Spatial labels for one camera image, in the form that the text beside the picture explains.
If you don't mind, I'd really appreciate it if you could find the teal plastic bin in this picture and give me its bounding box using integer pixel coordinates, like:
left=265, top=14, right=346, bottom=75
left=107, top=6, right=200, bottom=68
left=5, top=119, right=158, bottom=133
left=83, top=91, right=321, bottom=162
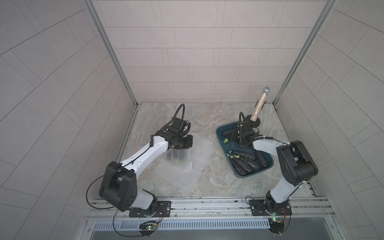
left=216, top=123, right=274, bottom=178

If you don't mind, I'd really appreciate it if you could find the clear zip-top bag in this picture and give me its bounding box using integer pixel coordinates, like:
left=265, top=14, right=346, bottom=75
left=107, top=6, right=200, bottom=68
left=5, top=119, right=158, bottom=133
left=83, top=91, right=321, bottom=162
left=154, top=134, right=215, bottom=194

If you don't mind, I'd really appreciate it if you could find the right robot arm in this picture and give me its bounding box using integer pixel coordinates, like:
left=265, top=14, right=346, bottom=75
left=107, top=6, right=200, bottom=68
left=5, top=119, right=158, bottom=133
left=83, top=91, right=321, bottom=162
left=238, top=115, right=318, bottom=213

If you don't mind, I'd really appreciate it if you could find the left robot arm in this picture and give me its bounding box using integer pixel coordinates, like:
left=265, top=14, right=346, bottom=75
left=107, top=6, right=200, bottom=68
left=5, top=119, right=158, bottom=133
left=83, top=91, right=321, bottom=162
left=99, top=118, right=193, bottom=216

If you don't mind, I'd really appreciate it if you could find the eggplant at bin back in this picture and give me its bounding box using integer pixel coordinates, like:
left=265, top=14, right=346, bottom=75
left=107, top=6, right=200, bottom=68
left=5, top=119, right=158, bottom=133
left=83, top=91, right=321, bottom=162
left=222, top=128, right=238, bottom=137

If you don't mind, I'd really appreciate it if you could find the eggplant at bin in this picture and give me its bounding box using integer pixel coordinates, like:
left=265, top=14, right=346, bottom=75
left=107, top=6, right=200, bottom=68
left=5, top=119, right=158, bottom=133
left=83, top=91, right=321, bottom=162
left=232, top=150, right=256, bottom=161
left=222, top=128, right=238, bottom=137

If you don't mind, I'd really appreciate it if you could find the eggplant at bin front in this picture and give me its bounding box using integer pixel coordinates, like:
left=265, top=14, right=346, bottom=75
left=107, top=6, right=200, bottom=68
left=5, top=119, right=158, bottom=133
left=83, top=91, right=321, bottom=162
left=232, top=150, right=256, bottom=161

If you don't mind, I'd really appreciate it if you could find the right controller board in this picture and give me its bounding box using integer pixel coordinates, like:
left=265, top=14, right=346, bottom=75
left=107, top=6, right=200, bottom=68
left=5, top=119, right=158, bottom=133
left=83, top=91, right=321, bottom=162
left=268, top=218, right=286, bottom=234

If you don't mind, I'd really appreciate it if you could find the controller board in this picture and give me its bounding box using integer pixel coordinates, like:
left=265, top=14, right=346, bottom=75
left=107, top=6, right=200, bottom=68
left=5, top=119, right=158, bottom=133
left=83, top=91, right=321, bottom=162
left=139, top=221, right=159, bottom=236
left=268, top=218, right=286, bottom=234

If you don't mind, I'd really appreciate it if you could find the left controller board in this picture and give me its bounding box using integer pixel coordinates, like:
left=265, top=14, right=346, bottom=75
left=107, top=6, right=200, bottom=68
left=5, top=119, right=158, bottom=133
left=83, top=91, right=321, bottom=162
left=139, top=221, right=159, bottom=236

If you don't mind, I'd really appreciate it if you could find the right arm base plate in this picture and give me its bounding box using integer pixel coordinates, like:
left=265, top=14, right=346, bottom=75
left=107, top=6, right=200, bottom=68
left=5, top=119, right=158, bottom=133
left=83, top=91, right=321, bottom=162
left=247, top=199, right=292, bottom=217

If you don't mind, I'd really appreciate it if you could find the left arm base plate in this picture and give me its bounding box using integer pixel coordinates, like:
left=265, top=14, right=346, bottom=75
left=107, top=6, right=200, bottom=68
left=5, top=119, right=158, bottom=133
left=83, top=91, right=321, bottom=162
left=129, top=201, right=172, bottom=218

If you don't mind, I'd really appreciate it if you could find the aluminium mounting rail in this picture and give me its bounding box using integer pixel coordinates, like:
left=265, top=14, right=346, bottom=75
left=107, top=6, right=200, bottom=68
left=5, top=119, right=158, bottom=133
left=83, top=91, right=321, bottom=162
left=85, top=197, right=335, bottom=221

